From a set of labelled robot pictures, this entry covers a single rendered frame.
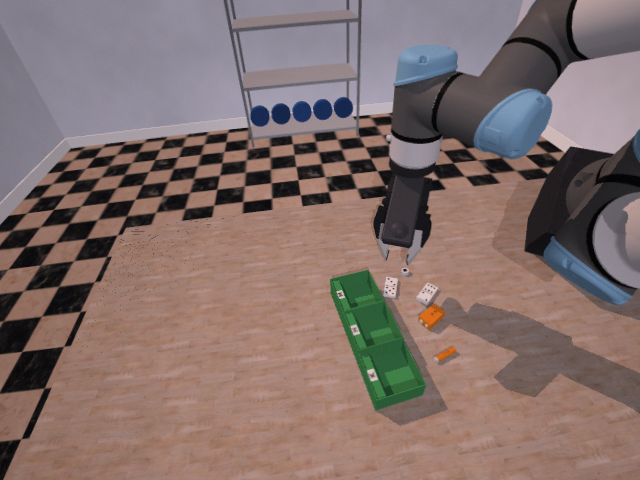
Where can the white domino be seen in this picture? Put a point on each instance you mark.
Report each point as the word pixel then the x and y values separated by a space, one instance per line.
pixel 390 287
pixel 427 293

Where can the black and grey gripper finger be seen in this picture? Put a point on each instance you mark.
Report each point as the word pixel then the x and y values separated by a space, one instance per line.
pixel 422 234
pixel 378 228

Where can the green rack of three bins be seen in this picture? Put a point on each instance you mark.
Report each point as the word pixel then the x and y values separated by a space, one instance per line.
pixel 365 316

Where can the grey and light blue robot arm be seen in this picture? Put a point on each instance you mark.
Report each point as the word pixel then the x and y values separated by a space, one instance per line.
pixel 504 111

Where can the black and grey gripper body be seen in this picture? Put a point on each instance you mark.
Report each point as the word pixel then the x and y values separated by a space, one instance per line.
pixel 410 173

